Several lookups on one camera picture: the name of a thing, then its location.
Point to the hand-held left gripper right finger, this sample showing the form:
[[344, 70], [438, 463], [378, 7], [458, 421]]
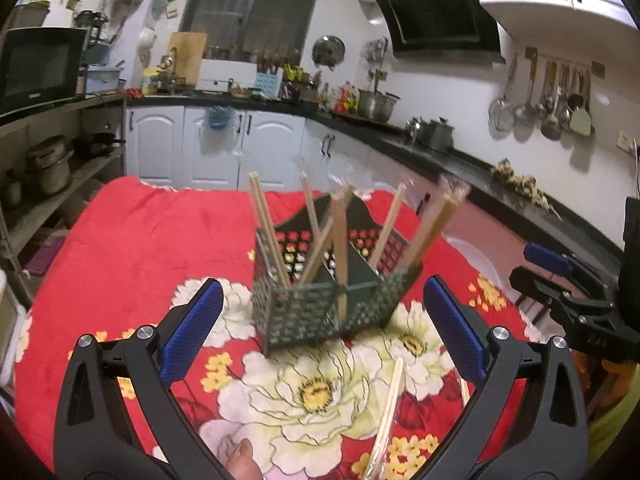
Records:
[[455, 330]]

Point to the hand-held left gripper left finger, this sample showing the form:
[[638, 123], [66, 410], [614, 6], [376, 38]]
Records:
[[192, 332]]

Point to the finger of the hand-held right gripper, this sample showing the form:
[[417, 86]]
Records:
[[547, 257], [590, 330]]

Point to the wooden chopstick pair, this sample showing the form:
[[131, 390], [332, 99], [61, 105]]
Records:
[[387, 225], [317, 255], [435, 225], [262, 220], [309, 205], [390, 410], [464, 392]]

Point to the dark green utensil holder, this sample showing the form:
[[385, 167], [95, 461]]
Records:
[[300, 310]]

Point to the person's right forearm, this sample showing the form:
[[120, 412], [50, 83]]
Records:
[[615, 425]]

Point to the person's left hand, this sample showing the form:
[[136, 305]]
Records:
[[245, 460]]

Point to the dried garlic bundle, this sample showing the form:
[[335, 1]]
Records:
[[525, 185]]

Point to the red floral tablecloth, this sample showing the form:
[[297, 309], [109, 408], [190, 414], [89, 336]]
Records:
[[125, 240]]

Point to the row of hanging ladles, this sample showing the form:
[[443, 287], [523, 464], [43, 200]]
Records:
[[545, 100]]

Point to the small steel pot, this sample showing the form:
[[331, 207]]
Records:
[[440, 135]]

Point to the steel kettle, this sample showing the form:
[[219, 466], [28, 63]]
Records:
[[415, 130]]

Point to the metal shelf rack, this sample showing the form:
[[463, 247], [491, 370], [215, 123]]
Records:
[[95, 170]]

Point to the white lower kitchen cabinets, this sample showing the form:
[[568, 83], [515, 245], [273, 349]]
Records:
[[160, 145]]

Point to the black frying pan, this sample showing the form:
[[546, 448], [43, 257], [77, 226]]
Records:
[[97, 145]]

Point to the blue hanging bag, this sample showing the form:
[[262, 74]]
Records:
[[220, 117]]

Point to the steel pot on shelf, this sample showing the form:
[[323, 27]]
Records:
[[50, 167]]

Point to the large steel stockpot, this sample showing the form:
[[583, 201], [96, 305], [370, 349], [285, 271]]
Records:
[[375, 105]]

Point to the yellow jar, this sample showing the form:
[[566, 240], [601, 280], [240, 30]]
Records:
[[149, 82]]

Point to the blue knife block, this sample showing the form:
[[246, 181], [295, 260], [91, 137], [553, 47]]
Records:
[[268, 86]]

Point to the blue plastic basket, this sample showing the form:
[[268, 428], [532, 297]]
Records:
[[105, 80]]

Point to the black range hood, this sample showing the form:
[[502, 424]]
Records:
[[440, 5]]

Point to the wooden cutting board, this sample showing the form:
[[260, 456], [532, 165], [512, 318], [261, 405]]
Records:
[[186, 57]]

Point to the hanging steel pot lid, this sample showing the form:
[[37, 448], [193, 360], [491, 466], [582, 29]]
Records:
[[328, 51]]

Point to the black microwave oven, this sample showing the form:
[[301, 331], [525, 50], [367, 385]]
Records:
[[35, 67]]

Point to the dark framed window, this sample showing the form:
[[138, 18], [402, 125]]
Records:
[[250, 5]]

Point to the wall socket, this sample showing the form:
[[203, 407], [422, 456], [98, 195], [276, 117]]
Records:
[[625, 140]]

